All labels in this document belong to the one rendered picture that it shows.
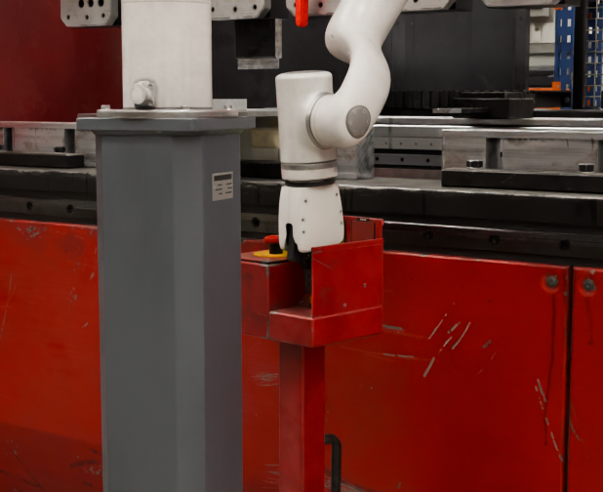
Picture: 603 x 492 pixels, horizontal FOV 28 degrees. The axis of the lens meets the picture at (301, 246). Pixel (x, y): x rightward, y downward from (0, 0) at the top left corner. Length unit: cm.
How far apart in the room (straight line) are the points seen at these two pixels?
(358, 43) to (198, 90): 28
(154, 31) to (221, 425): 53
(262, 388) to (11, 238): 72
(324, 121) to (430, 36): 107
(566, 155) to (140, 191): 77
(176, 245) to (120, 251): 8
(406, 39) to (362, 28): 98
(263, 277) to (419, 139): 72
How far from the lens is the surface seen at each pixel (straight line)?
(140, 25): 163
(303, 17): 226
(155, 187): 159
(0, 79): 306
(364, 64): 177
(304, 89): 178
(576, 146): 205
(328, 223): 183
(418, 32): 280
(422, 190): 204
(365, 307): 188
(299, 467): 195
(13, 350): 275
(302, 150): 179
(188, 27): 162
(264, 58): 239
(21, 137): 284
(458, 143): 214
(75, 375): 262
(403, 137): 250
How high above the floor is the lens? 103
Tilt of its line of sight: 7 degrees down
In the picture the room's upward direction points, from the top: straight up
